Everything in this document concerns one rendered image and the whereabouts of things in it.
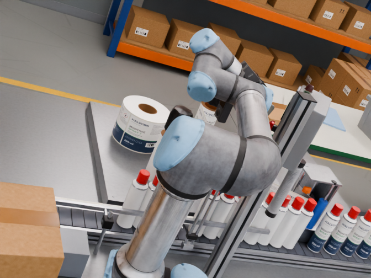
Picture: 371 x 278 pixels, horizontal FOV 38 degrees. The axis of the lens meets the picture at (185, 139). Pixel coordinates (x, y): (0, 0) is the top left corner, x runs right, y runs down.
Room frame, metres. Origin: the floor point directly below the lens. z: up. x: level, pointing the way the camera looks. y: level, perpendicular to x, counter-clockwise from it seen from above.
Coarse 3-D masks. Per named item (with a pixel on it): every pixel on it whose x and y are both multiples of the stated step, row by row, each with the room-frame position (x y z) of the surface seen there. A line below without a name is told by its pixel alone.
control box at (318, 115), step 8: (312, 96) 1.47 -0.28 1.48; (320, 96) 1.50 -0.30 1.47; (320, 104) 1.43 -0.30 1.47; (328, 104) 1.46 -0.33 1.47; (312, 112) 1.37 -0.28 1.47; (320, 112) 1.37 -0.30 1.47; (312, 120) 1.37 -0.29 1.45; (320, 120) 1.36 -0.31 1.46; (304, 128) 1.37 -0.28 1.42; (312, 128) 1.36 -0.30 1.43; (304, 136) 1.37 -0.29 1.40; (312, 136) 1.36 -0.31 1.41; (296, 144) 1.37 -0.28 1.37; (304, 144) 1.36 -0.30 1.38; (296, 152) 1.37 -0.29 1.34; (304, 152) 1.36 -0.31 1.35; (288, 160) 1.37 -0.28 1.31; (296, 160) 1.36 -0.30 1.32; (288, 168) 1.37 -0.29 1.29; (296, 168) 1.37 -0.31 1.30
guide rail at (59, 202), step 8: (56, 200) 1.25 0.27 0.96; (64, 200) 1.26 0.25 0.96; (88, 208) 1.29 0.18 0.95; (96, 208) 1.29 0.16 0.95; (112, 208) 1.32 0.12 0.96; (120, 208) 1.33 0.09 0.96; (208, 224) 1.45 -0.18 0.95; (216, 224) 1.47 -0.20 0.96; (224, 224) 1.48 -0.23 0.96; (256, 232) 1.53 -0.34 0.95; (264, 232) 1.55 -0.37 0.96
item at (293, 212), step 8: (296, 200) 1.61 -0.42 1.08; (288, 208) 1.61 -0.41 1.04; (296, 208) 1.60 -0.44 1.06; (288, 216) 1.60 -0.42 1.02; (296, 216) 1.60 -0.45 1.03; (280, 224) 1.60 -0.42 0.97; (288, 224) 1.60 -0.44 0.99; (280, 232) 1.60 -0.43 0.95; (288, 232) 1.60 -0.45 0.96; (272, 240) 1.60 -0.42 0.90; (280, 240) 1.60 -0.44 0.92
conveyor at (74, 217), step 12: (60, 216) 1.29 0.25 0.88; (72, 216) 1.31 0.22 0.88; (84, 216) 1.34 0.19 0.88; (96, 216) 1.36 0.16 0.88; (96, 228) 1.30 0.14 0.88; (120, 228) 1.35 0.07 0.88; (132, 228) 1.38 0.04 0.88; (204, 240) 1.47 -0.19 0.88; (216, 240) 1.50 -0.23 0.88; (276, 252) 1.58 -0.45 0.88; (288, 252) 1.61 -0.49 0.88; (300, 252) 1.64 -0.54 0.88; (324, 252) 1.70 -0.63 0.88
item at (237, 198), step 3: (234, 198) 1.53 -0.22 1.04; (237, 198) 1.52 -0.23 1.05; (237, 201) 1.51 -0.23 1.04; (234, 204) 1.51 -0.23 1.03; (231, 207) 1.52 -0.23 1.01; (234, 207) 1.51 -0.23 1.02; (231, 210) 1.51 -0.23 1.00; (231, 213) 1.51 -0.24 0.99; (228, 216) 1.51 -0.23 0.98; (225, 219) 1.52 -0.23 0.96; (228, 219) 1.51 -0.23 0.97; (225, 222) 1.51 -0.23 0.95; (222, 228) 1.51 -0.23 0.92; (219, 231) 1.52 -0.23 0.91; (222, 231) 1.51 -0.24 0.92; (219, 234) 1.51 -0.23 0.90; (216, 237) 1.51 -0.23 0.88; (219, 237) 1.51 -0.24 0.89
